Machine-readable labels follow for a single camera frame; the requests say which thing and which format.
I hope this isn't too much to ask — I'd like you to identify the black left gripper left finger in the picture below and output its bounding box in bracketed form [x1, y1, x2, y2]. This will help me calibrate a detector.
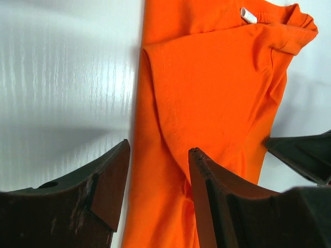
[1, 140, 130, 247]

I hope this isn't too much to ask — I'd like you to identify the orange t-shirt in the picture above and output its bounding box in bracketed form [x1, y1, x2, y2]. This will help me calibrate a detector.
[122, 1, 318, 247]

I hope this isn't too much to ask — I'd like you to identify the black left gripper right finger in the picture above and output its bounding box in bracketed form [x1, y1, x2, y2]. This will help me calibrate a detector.
[188, 148, 330, 247]

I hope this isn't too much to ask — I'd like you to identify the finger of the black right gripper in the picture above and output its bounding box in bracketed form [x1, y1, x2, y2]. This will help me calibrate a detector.
[264, 131, 330, 185]

